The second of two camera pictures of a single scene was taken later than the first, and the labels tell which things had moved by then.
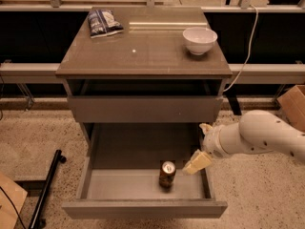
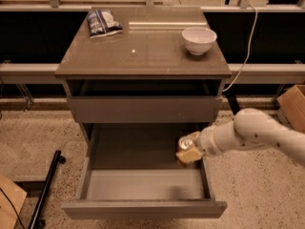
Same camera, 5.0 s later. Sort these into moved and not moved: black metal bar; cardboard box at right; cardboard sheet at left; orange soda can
Moved: orange soda can
Not moved: cardboard sheet at left; cardboard box at right; black metal bar
